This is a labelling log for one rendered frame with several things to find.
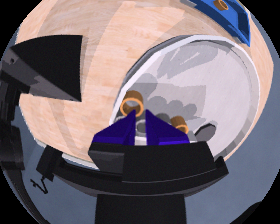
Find blue open crate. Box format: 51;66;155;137
179;0;251;47

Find bronze bushing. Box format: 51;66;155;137
120;90;143;117
213;0;228;11
170;116;188;133

